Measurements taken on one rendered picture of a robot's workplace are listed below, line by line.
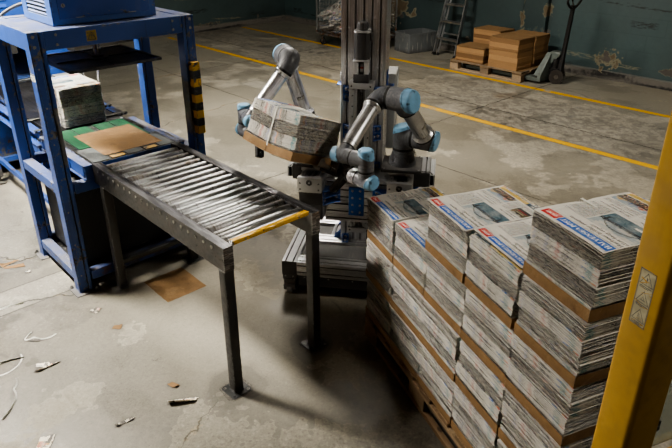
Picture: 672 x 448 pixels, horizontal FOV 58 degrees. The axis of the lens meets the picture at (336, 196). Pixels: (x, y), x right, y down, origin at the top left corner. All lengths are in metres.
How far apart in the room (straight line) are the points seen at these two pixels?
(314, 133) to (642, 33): 6.84
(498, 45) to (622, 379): 7.71
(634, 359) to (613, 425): 0.19
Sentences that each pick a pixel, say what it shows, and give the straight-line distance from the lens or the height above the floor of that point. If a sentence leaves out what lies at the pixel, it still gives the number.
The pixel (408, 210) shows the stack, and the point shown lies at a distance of 2.87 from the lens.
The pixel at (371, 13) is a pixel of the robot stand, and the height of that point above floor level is 1.61.
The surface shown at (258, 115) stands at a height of 1.18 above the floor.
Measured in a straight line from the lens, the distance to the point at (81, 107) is 4.46.
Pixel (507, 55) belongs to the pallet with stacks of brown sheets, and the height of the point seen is 0.34.
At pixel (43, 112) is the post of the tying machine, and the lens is 3.59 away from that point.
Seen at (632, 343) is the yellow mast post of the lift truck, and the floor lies 1.27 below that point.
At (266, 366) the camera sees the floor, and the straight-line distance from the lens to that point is 3.23.
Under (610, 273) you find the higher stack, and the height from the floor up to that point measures 1.22.
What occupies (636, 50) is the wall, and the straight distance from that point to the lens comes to 9.27.
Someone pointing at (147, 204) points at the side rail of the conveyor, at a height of 0.78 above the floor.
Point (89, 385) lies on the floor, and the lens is 3.34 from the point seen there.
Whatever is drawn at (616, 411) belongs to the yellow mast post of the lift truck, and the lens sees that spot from 1.56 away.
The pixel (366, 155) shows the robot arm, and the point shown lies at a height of 1.11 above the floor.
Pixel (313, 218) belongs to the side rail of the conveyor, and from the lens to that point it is 2.91.
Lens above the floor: 2.08
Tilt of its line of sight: 25 degrees down
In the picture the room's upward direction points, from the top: straight up
